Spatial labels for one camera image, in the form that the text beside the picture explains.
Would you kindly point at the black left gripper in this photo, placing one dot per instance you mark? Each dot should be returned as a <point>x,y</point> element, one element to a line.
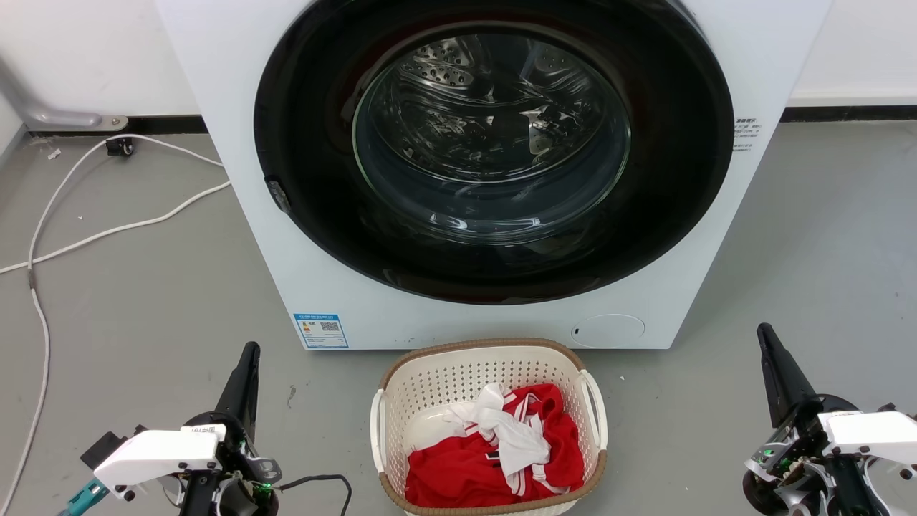
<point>240,459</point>

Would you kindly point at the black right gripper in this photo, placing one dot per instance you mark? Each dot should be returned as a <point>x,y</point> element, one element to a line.
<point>802,466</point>

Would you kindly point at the white perforated laundry basket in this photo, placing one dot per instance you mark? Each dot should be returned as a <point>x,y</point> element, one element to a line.
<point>458,373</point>

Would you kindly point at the blue energy label sticker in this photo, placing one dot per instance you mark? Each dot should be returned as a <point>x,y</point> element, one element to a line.
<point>321,330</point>

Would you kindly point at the round white filter cover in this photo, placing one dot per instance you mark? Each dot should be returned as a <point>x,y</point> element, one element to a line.
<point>609,330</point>

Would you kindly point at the red sports jersey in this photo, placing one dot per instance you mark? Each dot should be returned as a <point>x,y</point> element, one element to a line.
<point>458,473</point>

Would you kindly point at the black round washer door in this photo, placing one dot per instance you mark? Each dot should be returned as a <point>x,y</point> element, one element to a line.
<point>666,179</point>

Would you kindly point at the printed warning text label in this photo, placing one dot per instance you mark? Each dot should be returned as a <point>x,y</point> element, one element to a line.
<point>745,134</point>

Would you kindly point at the white crumpled garment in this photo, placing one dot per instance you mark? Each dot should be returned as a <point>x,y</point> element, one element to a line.
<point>519,444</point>

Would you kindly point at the small black floor caster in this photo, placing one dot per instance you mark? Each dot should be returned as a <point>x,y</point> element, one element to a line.
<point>119,146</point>

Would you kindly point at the white front-load washing machine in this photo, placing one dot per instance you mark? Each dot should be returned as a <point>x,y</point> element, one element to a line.
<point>236,107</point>

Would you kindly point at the steel washer drum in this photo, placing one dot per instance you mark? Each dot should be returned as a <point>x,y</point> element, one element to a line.
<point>487,115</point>

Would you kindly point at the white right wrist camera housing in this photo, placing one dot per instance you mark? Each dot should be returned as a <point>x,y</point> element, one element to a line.
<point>870,430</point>

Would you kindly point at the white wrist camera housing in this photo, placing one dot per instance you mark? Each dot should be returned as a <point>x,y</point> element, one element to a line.
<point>870,430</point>
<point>154,455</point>

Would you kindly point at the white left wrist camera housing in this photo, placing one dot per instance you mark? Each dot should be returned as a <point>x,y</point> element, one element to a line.
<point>154,455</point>

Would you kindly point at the grey metal floor bracket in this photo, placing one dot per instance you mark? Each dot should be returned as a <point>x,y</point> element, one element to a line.
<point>43,115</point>

